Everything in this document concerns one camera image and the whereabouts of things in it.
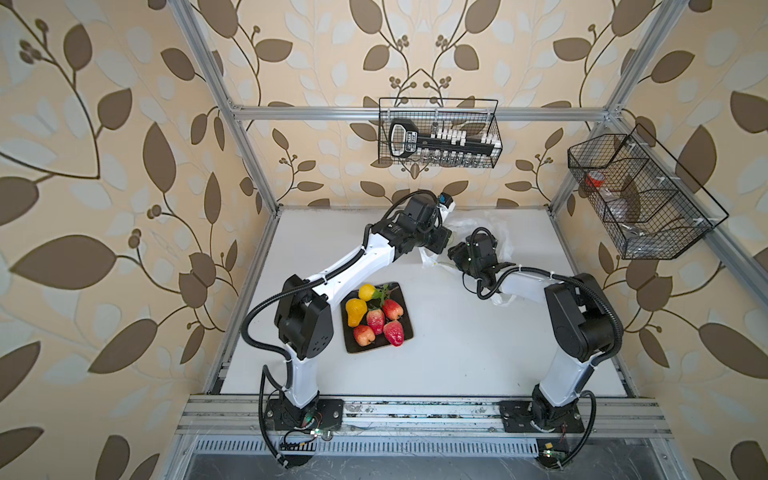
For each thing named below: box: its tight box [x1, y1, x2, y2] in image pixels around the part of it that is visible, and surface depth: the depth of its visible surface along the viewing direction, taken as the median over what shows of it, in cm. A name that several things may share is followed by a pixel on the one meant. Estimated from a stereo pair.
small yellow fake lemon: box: [358, 284, 376, 302], surface depth 93 cm
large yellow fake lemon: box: [345, 298, 368, 327], surface depth 90 cm
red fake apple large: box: [353, 324, 376, 347], surface depth 86 cm
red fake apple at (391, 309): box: [382, 298, 404, 320], surface depth 90 cm
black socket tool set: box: [388, 118, 502, 166], surface depth 86 cm
